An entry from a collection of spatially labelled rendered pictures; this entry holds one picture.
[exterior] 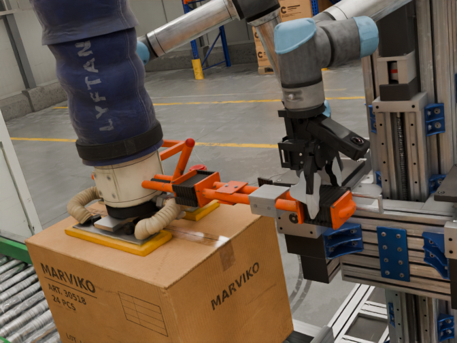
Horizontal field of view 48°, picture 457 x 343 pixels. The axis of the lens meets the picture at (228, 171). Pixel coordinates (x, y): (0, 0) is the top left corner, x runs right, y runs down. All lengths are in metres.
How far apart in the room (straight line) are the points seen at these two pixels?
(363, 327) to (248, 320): 1.03
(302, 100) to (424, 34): 0.72
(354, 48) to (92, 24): 0.59
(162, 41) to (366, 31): 0.72
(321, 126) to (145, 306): 0.58
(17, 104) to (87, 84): 9.75
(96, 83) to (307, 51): 0.54
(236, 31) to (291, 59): 10.48
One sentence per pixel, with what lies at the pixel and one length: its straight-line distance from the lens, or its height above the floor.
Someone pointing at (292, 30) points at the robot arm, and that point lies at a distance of 0.90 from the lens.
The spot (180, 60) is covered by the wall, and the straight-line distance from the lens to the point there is 12.32.
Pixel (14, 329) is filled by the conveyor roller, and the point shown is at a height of 0.53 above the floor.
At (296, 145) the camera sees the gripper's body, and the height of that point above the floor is 1.35.
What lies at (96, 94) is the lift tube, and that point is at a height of 1.47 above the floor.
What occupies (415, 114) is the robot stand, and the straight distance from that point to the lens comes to 1.56.
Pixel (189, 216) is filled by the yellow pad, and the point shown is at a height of 1.10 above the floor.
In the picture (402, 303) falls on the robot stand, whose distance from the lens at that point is 1.89.
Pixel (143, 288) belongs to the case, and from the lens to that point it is 1.18.
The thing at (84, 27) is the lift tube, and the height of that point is 1.62.
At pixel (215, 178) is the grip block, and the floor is 1.23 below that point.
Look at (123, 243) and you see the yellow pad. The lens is 1.31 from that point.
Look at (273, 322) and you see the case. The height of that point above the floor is 0.77.
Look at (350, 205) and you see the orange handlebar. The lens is 0.99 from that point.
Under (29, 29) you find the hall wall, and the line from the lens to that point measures 11.50.
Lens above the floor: 1.65
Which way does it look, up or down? 20 degrees down
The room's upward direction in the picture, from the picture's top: 12 degrees counter-clockwise
